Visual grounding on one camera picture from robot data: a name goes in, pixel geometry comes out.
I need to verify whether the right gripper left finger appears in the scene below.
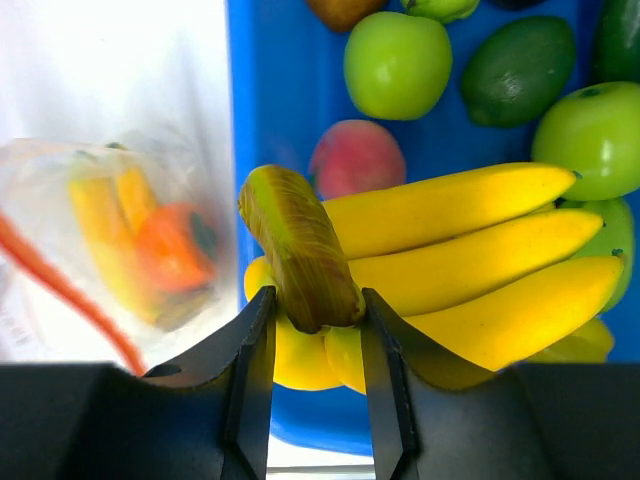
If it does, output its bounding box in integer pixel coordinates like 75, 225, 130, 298
1, 287, 277, 479

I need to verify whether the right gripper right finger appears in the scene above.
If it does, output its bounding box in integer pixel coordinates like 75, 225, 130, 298
362, 289, 639, 479

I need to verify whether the yellow banana bunch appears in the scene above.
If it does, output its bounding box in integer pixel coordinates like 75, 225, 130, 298
67, 175, 162, 325
238, 163, 625, 393

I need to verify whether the orange tomato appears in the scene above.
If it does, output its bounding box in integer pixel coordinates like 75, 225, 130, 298
135, 202, 218, 293

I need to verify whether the clear zip top bag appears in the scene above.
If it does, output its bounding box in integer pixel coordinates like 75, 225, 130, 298
1, 126, 238, 373

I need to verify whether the yellow green starfruit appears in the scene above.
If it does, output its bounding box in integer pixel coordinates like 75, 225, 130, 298
527, 317, 615, 363

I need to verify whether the green halved fruit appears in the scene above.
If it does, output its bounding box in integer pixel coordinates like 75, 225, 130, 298
559, 197, 635, 312

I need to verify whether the green apple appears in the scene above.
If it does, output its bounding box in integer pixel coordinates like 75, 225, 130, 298
531, 81, 639, 201

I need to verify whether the pink peach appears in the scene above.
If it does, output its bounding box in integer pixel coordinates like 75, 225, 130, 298
309, 119, 407, 200

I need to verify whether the dark green avocado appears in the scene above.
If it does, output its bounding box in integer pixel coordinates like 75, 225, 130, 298
460, 15, 576, 128

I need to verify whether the blue plastic bin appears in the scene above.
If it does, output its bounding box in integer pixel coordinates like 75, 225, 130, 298
224, 0, 640, 457

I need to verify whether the green cucumber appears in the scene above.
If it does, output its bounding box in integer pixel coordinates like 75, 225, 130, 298
590, 0, 639, 83

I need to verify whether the green lime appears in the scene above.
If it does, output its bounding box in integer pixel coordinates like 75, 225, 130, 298
343, 11, 453, 121

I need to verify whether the dark purple fruit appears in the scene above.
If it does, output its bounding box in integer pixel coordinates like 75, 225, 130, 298
489, 0, 546, 11

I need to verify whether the brown kiwi fruit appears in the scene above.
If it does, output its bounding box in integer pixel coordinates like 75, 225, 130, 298
305, 0, 387, 33

